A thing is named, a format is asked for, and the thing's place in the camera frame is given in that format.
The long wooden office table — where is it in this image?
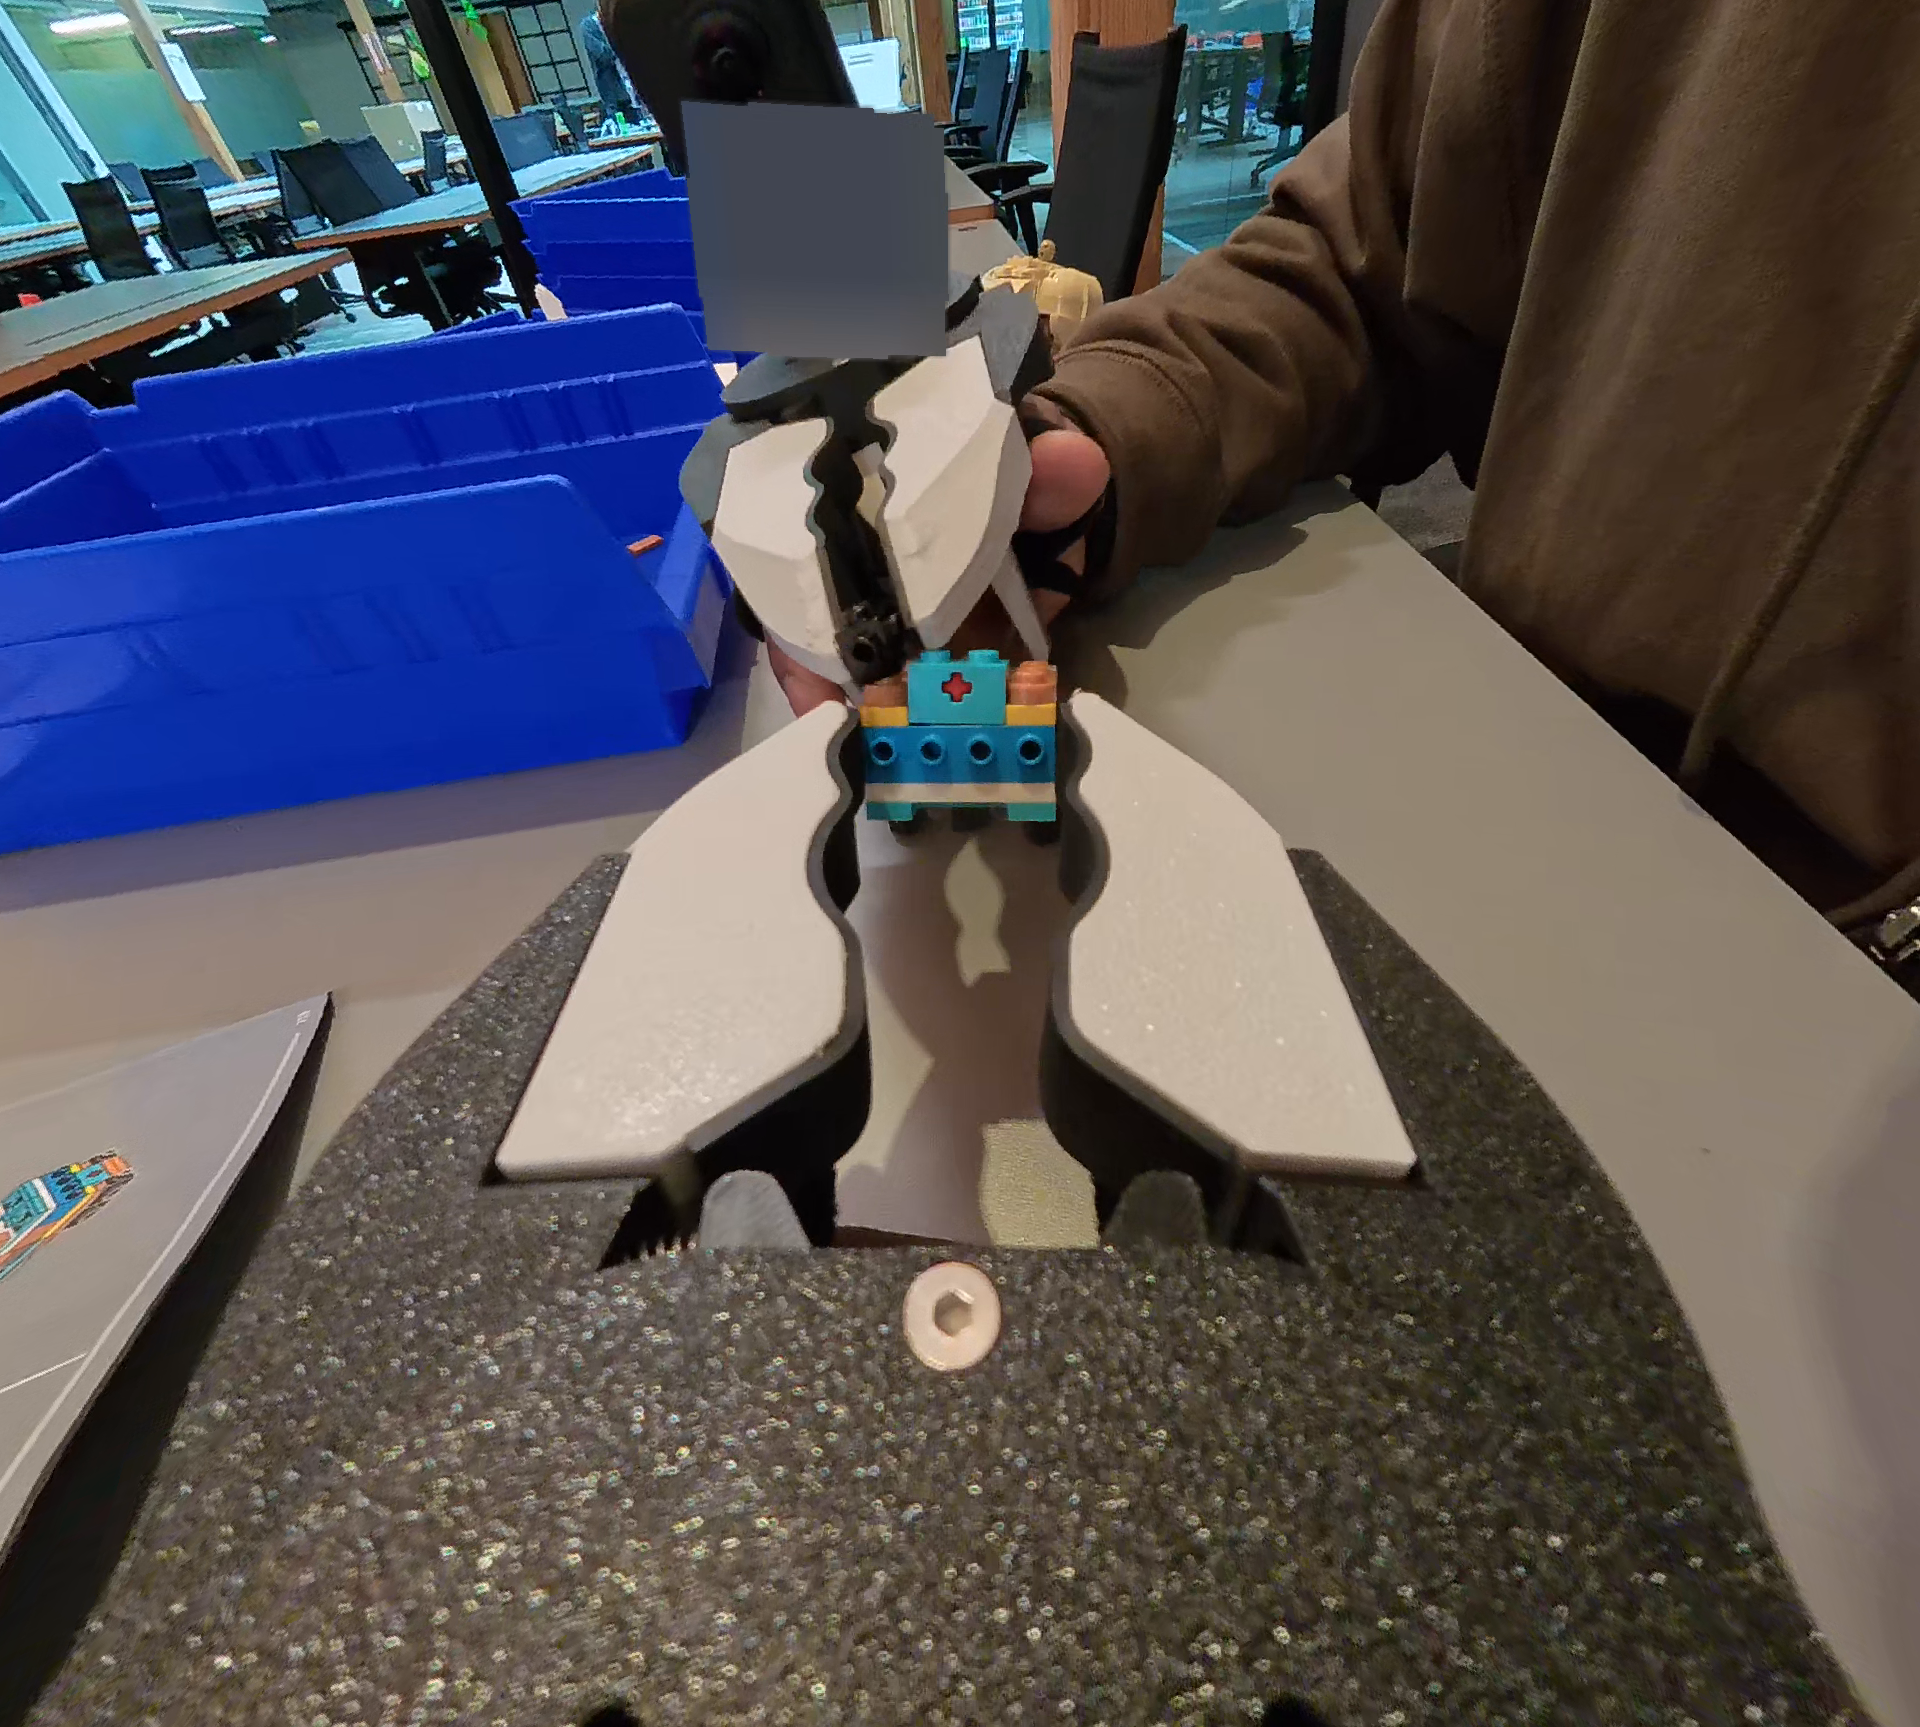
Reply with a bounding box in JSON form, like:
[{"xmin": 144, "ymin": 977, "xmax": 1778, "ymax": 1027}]
[
  {"xmin": 293, "ymin": 148, "xmax": 663, "ymax": 252},
  {"xmin": 0, "ymin": 250, "xmax": 354, "ymax": 402}
]

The colourful toy brick model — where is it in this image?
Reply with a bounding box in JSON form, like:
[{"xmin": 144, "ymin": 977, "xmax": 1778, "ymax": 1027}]
[{"xmin": 859, "ymin": 651, "xmax": 1066, "ymax": 845}]

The person's brown hoodie torso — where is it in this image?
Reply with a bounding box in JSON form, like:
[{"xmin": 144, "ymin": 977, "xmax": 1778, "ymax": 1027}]
[{"xmin": 1321, "ymin": 0, "xmax": 1920, "ymax": 965}]

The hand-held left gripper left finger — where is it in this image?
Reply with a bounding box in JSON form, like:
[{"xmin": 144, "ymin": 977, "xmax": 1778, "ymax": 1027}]
[{"xmin": 495, "ymin": 712, "xmax": 876, "ymax": 1234}]

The beige toy figure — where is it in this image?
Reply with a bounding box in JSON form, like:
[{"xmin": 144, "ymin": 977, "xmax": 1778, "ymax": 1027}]
[{"xmin": 982, "ymin": 239, "xmax": 1110, "ymax": 356}]

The row of blue bins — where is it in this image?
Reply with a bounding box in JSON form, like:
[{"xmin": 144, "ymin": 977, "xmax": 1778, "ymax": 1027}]
[{"xmin": 510, "ymin": 171, "xmax": 709, "ymax": 326}]

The person's right hand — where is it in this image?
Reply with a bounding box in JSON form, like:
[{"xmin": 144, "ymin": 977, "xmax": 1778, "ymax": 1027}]
[{"xmin": 771, "ymin": 424, "xmax": 1120, "ymax": 719}]

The grey instruction booklet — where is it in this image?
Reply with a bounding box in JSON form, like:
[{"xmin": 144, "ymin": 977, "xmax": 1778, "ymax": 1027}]
[{"xmin": 0, "ymin": 992, "xmax": 338, "ymax": 1551}]

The slanted wooden post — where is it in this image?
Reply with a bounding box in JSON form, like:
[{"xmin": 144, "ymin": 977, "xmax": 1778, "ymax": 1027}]
[{"xmin": 69, "ymin": 0, "xmax": 249, "ymax": 185}]

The black office chair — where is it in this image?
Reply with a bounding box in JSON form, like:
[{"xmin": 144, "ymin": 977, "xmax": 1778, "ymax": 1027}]
[
  {"xmin": 279, "ymin": 140, "xmax": 506, "ymax": 326},
  {"xmin": 62, "ymin": 175, "xmax": 161, "ymax": 280},
  {"xmin": 999, "ymin": 29, "xmax": 1185, "ymax": 302},
  {"xmin": 944, "ymin": 47, "xmax": 1038, "ymax": 203},
  {"xmin": 147, "ymin": 175, "xmax": 234, "ymax": 267}
]

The person's right forearm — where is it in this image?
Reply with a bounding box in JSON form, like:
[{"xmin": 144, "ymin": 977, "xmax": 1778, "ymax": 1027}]
[{"xmin": 1017, "ymin": 116, "xmax": 1518, "ymax": 567}]

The grey desk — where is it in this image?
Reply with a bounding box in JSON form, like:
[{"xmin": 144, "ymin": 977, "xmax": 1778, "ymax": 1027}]
[{"xmin": 0, "ymin": 479, "xmax": 1920, "ymax": 1713}]

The blue plastic storage bin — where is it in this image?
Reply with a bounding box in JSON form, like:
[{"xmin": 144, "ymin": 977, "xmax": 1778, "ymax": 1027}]
[
  {"xmin": 0, "ymin": 305, "xmax": 751, "ymax": 559},
  {"xmin": 0, "ymin": 473, "xmax": 733, "ymax": 856}
]

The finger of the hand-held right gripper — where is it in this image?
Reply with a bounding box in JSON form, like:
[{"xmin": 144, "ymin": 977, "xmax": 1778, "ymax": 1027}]
[
  {"xmin": 682, "ymin": 414, "xmax": 904, "ymax": 684},
  {"xmin": 866, "ymin": 350, "xmax": 1055, "ymax": 668}
]

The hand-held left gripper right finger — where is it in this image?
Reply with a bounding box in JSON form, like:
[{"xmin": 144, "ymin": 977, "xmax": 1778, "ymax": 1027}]
[{"xmin": 1045, "ymin": 692, "xmax": 1418, "ymax": 1237}]

